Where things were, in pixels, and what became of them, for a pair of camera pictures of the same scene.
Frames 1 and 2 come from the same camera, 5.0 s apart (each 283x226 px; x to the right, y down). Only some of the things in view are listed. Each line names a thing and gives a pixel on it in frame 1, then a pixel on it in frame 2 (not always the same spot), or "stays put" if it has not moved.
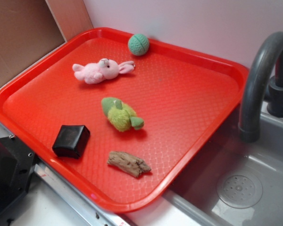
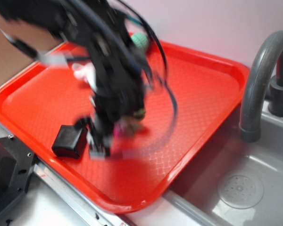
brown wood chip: [128, 163] -> [130, 125]
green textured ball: [138, 44] stays put
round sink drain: [239, 191] stays put
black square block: [72, 141] stays put
